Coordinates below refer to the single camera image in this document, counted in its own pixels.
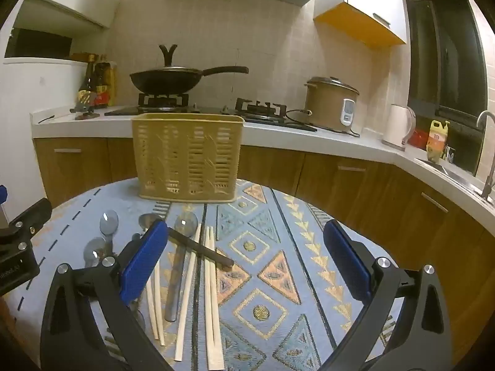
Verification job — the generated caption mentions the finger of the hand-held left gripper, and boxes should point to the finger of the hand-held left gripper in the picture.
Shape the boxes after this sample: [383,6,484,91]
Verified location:
[0,198,53,256]

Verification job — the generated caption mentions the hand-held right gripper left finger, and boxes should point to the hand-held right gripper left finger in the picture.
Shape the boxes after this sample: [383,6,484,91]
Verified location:
[40,219,175,371]

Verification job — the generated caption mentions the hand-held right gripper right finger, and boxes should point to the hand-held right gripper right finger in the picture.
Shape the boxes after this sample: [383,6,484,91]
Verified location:
[320,219,452,371]

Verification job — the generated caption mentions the long metal spoon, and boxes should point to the long metal spoon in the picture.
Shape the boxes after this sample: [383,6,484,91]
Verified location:
[164,213,199,322]

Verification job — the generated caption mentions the small metal spoon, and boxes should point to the small metal spoon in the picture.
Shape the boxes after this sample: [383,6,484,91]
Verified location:
[83,237,107,268]
[99,210,120,258]

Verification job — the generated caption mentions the wooden chopstick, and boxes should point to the wooden chopstick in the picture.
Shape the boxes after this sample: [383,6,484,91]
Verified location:
[175,223,202,363]
[204,226,217,371]
[154,263,166,346]
[209,226,225,370]
[145,278,160,341]

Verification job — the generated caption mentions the black-handled metal spoon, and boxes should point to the black-handled metal spoon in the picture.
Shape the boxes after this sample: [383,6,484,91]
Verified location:
[138,213,235,267]

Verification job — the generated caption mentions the wicker basket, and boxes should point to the wicker basket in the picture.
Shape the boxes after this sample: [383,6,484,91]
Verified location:
[131,113,245,203]

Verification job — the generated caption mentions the wooden lower cabinets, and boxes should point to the wooden lower cabinets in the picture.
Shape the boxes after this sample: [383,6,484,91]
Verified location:
[33,137,495,356]

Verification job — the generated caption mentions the blue patterned tablecloth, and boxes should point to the blue patterned tablecloth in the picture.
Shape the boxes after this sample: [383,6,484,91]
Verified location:
[8,178,391,371]

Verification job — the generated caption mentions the white kitchen countertop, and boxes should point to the white kitchen countertop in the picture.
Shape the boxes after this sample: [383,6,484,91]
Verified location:
[31,106,495,232]

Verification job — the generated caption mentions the slotted black spatula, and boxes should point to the slotted black spatula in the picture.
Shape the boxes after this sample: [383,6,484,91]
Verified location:
[70,98,97,115]

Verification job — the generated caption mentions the steel sink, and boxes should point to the steel sink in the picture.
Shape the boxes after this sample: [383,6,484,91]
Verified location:
[415,156,495,206]

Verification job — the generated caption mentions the dark soy sauce bottle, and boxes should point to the dark soy sauce bottle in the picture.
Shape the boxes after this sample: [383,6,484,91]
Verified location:
[77,54,97,111]

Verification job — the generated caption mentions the red container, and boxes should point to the red container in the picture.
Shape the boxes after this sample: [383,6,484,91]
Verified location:
[408,129,430,148]

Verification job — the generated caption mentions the white electric kettle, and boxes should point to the white electric kettle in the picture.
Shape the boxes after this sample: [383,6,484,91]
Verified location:
[382,104,417,151]

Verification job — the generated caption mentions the large dark sauce bottle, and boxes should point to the large dark sauce bottle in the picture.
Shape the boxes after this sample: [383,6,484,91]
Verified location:
[93,55,117,109]

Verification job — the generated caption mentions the yellow plastic bottle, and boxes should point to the yellow plastic bottle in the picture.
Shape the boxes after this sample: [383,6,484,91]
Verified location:
[425,120,451,163]

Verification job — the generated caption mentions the brown rice cooker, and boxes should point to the brown rice cooker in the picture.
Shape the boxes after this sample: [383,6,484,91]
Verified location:
[303,76,360,132]

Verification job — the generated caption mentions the black gas stove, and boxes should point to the black gas stove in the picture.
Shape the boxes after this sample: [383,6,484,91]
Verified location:
[104,93,318,132]

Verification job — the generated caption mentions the black wok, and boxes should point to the black wok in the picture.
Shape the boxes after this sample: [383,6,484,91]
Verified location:
[129,66,249,95]

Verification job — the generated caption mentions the metal faucet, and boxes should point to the metal faucet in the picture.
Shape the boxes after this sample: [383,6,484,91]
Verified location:
[476,110,495,202]

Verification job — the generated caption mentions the white upper cabinet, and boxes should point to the white upper cabinet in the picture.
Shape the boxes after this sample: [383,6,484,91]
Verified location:
[11,0,117,30]

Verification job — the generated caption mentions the dark window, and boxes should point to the dark window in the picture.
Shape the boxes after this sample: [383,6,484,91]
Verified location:
[406,0,490,175]

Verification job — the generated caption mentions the white cabinet with yellow underside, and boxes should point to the white cabinet with yellow underside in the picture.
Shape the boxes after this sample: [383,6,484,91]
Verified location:
[313,0,409,49]

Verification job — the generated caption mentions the black power cable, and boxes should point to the black power cable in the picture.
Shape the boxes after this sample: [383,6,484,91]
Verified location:
[284,108,360,138]

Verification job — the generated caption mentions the wok lid with forked handle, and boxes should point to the wok lid with forked handle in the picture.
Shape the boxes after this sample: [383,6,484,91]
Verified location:
[131,44,202,74]

